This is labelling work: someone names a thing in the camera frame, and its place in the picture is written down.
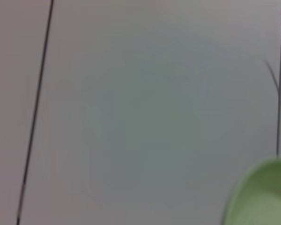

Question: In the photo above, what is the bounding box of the green round plate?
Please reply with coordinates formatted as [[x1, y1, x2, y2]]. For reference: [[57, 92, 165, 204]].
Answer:
[[221, 158, 281, 225]]

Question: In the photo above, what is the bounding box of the black vertical wall strip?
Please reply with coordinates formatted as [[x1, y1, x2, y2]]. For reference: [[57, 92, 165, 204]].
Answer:
[[15, 0, 55, 225]]

